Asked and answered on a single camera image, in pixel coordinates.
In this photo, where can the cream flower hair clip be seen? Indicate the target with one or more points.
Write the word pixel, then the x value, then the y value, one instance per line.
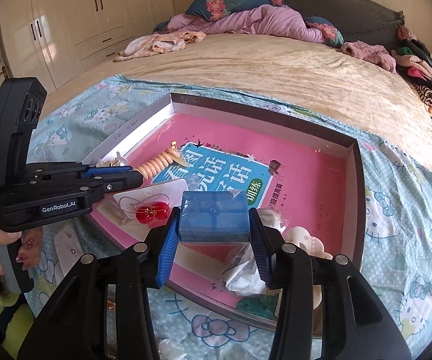
pixel 302 238

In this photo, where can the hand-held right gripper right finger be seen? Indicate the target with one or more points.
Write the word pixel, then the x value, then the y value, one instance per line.
pixel 259 249

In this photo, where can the red cherry earrings card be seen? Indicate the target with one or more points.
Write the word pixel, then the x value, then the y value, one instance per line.
pixel 140 213

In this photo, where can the clear packet with spiral tie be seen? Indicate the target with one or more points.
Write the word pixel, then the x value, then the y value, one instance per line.
pixel 244 272

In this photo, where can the beige bedspread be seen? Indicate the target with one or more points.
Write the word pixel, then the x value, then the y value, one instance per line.
pixel 276 71

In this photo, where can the pink book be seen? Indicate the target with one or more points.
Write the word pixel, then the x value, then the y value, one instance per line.
pixel 313 195

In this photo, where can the cream pearl hair claw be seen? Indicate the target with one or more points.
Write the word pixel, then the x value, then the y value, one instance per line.
pixel 116 159

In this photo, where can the white stud earring card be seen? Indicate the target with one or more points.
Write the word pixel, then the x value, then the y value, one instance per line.
pixel 69 240

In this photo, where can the cream wardrobe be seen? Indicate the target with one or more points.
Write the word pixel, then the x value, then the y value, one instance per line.
pixel 69 15

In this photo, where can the cartoon cat print blanket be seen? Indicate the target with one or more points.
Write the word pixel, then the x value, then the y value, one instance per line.
pixel 407 213

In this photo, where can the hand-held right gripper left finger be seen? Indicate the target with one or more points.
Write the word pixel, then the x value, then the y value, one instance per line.
pixel 167 249

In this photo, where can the pink fuzzy garment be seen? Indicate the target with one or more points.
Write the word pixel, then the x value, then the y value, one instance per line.
pixel 369 54

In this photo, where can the pile of mixed clothes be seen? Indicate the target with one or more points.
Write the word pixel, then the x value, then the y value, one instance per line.
pixel 422 71

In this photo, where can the dark cardboard box tray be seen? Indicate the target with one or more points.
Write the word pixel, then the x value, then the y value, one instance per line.
pixel 137 129

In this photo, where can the dark floral quilt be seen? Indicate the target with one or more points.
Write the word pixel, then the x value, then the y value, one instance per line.
pixel 223 2

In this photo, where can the pink quilt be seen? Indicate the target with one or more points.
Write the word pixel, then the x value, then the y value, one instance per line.
pixel 276 22

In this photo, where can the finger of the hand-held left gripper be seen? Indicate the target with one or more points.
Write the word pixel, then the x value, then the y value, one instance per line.
pixel 118 185
pixel 107 171

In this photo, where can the grey padded headboard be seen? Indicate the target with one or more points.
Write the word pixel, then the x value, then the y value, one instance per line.
pixel 351 7

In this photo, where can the pink cream garment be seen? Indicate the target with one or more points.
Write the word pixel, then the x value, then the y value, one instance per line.
pixel 155 45

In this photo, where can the small blue box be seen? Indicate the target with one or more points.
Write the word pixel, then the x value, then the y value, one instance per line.
pixel 214 213

